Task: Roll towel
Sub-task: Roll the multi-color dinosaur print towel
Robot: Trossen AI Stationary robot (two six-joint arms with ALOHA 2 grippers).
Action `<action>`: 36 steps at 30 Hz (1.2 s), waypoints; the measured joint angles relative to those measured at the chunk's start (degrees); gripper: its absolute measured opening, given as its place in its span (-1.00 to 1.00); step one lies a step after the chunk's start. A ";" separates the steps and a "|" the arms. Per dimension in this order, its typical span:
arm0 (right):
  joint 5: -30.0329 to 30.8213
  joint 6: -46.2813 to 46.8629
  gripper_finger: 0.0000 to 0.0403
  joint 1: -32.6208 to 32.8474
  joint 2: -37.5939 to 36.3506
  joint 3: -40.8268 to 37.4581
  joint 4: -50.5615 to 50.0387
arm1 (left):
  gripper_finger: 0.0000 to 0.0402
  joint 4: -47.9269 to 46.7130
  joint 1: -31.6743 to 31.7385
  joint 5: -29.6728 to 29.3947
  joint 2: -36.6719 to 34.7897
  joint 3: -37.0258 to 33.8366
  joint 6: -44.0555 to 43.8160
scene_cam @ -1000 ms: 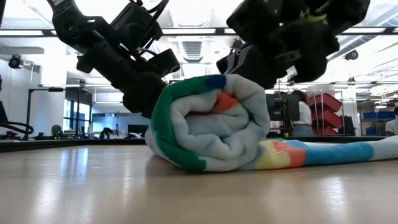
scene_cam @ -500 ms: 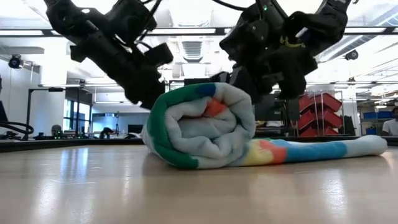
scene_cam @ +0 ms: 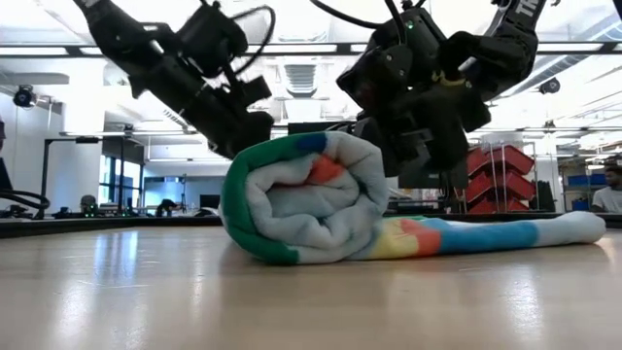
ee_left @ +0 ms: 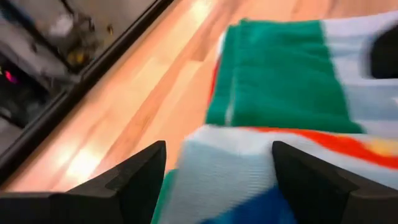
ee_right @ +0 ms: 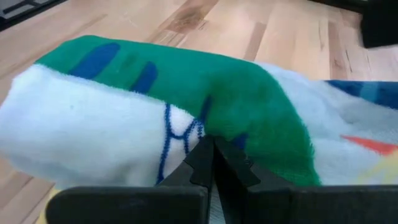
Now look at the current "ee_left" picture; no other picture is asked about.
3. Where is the dinosaur print towel green border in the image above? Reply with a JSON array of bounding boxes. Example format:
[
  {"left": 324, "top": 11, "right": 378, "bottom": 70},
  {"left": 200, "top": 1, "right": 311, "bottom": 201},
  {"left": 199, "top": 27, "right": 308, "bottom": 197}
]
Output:
[{"left": 150, "top": 11, "right": 398, "bottom": 224}]

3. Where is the black metal table frame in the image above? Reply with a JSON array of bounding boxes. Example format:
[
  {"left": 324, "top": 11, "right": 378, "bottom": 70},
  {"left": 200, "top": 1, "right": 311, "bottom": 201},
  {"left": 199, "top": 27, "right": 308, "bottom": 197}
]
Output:
[{"left": 0, "top": 0, "right": 177, "bottom": 184}]

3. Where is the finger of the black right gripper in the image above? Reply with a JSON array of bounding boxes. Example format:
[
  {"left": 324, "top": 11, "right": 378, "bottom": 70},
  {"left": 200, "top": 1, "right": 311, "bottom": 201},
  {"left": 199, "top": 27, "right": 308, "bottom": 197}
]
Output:
[{"left": 369, "top": 24, "right": 398, "bottom": 80}]

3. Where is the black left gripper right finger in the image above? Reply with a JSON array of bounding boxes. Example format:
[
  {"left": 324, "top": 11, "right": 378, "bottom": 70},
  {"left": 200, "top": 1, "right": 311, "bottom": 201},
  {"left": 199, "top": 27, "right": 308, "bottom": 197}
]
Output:
[{"left": 272, "top": 140, "right": 398, "bottom": 224}]

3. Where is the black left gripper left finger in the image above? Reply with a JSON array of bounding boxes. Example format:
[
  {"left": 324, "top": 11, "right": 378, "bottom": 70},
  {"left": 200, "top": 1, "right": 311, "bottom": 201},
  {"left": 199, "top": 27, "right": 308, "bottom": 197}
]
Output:
[{"left": 0, "top": 140, "right": 167, "bottom": 224}]

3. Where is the black computer tower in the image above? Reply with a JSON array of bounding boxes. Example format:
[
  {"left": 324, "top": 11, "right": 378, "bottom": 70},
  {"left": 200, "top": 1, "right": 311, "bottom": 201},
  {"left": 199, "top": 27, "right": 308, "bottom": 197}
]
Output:
[{"left": 0, "top": 54, "right": 65, "bottom": 129}]

